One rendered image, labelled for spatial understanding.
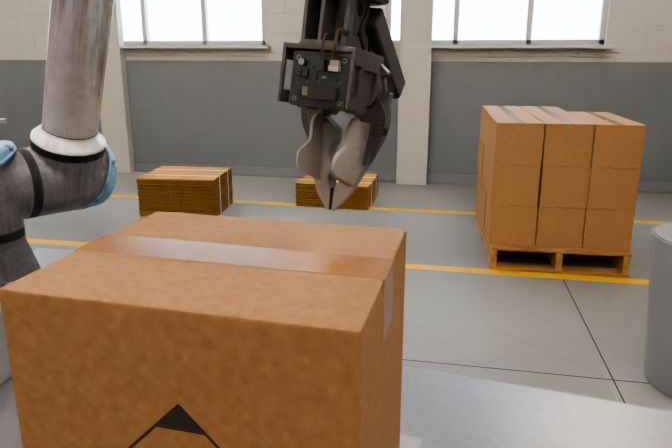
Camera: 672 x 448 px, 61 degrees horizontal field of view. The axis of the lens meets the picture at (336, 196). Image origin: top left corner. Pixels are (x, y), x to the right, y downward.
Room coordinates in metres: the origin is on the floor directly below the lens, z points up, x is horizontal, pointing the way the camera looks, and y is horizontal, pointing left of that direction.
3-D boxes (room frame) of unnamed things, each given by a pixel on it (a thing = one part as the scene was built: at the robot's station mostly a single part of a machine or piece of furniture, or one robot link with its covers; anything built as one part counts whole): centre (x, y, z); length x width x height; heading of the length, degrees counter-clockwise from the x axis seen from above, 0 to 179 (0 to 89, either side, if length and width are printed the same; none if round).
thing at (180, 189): (4.71, 1.25, 0.16); 0.64 x 0.53 x 0.31; 84
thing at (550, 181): (3.85, -1.43, 0.45); 1.20 x 0.83 x 0.89; 171
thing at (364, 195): (4.98, -0.02, 0.10); 0.64 x 0.52 x 0.20; 76
